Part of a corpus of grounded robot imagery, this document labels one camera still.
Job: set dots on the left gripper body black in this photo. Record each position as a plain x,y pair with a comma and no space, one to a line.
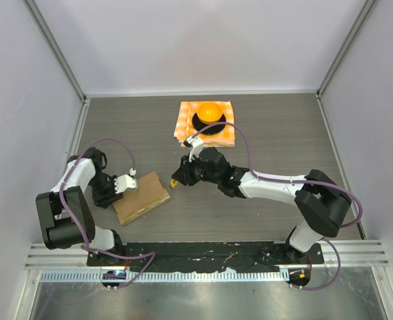
103,189

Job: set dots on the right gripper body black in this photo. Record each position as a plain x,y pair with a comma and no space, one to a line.
194,168

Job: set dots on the yellow utility knife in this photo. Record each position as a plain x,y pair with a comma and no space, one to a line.
173,183

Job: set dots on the brown cardboard express box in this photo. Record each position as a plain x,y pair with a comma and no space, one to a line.
151,193

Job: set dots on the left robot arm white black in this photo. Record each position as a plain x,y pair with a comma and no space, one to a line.
64,215

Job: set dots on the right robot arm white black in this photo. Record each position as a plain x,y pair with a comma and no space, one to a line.
321,204

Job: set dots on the orange checkered cloth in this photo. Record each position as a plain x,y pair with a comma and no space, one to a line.
184,129

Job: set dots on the black round plate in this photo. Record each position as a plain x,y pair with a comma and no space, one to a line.
210,128

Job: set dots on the orange bowl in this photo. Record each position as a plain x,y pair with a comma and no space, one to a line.
209,112

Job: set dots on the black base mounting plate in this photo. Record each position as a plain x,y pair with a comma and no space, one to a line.
209,257

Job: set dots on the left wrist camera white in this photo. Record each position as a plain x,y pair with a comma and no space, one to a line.
124,182

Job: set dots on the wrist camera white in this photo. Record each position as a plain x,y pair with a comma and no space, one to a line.
195,145
124,182

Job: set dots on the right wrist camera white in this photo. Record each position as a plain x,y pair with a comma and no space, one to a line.
195,145

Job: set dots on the white slotted cable duct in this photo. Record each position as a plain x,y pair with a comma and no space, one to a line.
115,276

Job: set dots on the aluminium frame rail front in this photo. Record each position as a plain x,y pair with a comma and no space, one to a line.
353,253

